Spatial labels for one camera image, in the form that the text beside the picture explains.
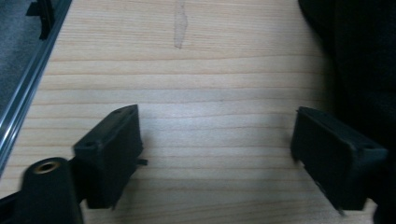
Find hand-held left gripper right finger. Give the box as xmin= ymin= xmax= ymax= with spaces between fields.
xmin=290 ymin=105 xmax=389 ymax=213

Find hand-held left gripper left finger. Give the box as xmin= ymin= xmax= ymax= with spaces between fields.
xmin=73 ymin=104 xmax=149 ymax=210

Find dark cloth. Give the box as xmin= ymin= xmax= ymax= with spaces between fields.
xmin=297 ymin=0 xmax=396 ymax=224

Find metal table edge rail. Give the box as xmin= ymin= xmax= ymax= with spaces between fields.
xmin=0 ymin=0 xmax=74 ymax=179

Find black bracket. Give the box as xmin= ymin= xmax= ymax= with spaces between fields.
xmin=25 ymin=0 xmax=56 ymax=41

